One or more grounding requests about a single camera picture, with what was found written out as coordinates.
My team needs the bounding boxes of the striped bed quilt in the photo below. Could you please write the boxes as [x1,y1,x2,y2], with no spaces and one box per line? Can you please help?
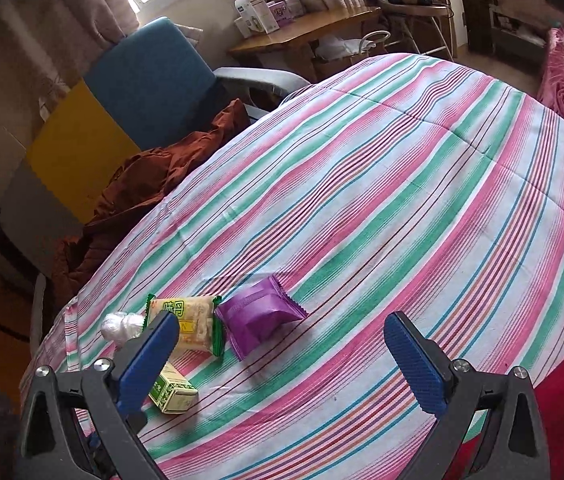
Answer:
[34,53,564,479]

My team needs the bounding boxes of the white plastic bag ball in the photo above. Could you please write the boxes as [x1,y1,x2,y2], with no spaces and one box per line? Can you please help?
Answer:
[100,312,144,348]

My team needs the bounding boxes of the pink box on table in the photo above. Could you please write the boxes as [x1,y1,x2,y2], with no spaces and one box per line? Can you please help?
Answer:
[267,0,306,28]

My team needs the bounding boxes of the rust red jacket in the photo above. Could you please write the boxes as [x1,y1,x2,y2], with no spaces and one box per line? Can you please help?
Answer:
[51,99,250,312]

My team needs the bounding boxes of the purple snack pouch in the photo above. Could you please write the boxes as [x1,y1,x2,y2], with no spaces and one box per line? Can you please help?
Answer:
[215,275,308,361]

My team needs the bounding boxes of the green white small carton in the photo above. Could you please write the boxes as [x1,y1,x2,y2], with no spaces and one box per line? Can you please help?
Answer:
[148,361,198,415]

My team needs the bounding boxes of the white plastic bag under table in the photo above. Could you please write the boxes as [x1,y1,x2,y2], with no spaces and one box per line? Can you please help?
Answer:
[316,30,392,62]

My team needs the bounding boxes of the wooden side table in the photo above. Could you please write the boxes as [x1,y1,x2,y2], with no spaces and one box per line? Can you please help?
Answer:
[228,6,381,82]

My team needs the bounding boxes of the white boxes on table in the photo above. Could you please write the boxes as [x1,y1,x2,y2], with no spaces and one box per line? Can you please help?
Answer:
[234,0,280,35]

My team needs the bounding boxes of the pink curtain left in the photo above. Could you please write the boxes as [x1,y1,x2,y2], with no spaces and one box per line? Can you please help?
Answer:
[0,0,139,105]

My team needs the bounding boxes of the tricolour armchair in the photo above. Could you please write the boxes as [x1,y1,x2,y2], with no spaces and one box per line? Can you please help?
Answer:
[0,18,306,346]

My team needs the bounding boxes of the large Weidan cracker pack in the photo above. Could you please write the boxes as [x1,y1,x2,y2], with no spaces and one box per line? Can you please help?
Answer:
[144,294,226,358]

